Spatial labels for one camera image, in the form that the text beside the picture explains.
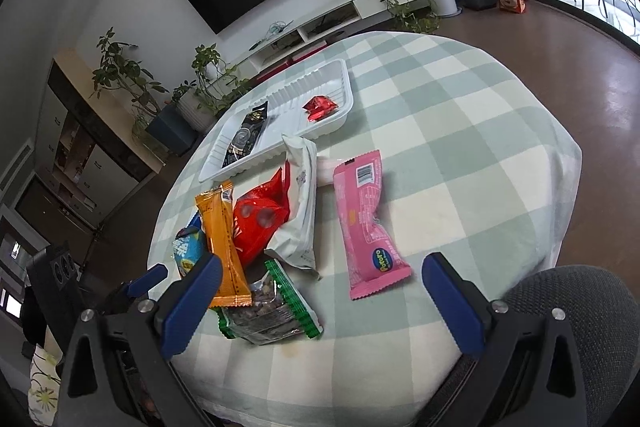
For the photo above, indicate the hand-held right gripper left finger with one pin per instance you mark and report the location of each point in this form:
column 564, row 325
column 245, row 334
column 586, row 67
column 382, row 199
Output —
column 192, row 302

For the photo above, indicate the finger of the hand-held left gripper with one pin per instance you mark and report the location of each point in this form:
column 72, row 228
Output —
column 145, row 282

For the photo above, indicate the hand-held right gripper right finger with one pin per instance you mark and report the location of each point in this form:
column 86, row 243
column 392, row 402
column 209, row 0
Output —
column 452, row 302

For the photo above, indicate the blue snack packet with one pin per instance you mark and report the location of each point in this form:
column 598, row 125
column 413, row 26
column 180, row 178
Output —
column 187, row 252

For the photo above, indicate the orange snack packet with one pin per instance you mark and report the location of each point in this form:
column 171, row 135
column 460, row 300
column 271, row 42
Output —
column 222, row 237

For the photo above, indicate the green-edged nut packet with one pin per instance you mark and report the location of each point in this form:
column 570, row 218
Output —
column 270, row 307

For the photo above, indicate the large red snack bag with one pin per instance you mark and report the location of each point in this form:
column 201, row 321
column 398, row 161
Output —
column 257, row 217

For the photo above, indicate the pink snack packet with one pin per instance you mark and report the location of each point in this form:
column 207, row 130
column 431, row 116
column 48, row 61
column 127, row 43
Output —
column 367, row 227

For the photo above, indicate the white snack bag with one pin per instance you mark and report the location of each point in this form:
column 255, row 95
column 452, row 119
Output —
column 300, row 207

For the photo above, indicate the black snack packet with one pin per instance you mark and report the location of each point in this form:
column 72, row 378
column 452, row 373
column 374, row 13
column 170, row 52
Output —
column 247, row 134

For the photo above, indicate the small red snack packet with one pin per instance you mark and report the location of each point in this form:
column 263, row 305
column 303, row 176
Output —
column 320, row 108

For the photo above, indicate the white plastic tray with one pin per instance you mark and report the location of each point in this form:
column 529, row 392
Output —
column 320, row 82

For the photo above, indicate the floral printed cloth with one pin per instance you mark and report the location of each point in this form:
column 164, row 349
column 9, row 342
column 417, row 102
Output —
column 42, row 387

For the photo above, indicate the grey fabric office chair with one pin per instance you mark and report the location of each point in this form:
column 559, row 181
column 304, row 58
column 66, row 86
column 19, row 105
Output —
column 590, row 297

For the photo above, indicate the dark blue square planter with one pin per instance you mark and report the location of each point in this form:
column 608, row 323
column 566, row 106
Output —
column 170, row 132

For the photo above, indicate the green checkered tablecloth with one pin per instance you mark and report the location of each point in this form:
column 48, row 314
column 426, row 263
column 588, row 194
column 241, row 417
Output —
column 450, row 132

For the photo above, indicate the white ribbed plant pot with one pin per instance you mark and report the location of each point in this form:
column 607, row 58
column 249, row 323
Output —
column 195, row 114

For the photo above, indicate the large-leaf potted plant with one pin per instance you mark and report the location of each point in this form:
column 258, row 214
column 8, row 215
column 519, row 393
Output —
column 125, row 72

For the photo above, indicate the green pothos plant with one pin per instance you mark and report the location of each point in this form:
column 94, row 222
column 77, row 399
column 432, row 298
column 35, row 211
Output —
column 215, row 72

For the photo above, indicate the white television cabinet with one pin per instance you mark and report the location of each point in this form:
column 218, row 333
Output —
column 370, row 4

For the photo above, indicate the wooden wall cabinet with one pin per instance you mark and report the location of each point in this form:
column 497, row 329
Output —
column 85, row 157

